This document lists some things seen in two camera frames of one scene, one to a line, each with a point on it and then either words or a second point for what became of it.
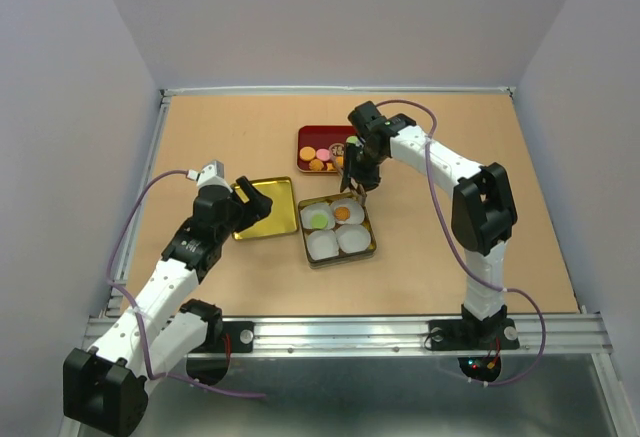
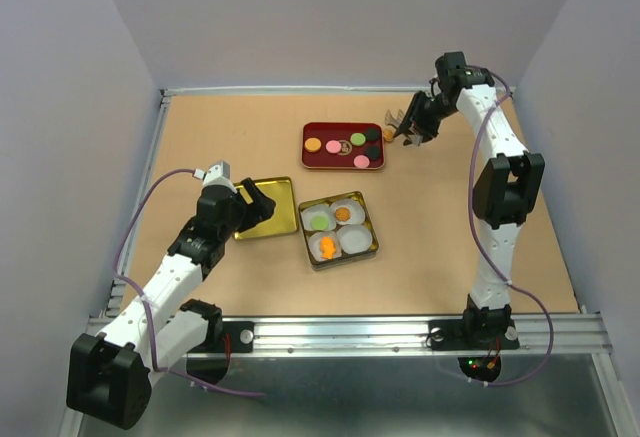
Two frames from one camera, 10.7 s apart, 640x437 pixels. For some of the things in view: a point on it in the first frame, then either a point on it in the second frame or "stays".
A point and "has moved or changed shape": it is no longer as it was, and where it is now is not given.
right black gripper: [350, 169] to [413, 115]
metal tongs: [355, 187] has moved or changed shape
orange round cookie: [307, 153] to [312, 144]
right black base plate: [460, 334] stays
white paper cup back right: [356, 210] stays
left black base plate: [242, 337] stays
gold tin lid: [282, 218] stays
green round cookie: [319, 221] stays
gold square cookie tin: [337, 230] stays
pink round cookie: [323, 154] to [333, 146]
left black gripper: [256, 207] stays
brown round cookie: [342, 213] stays
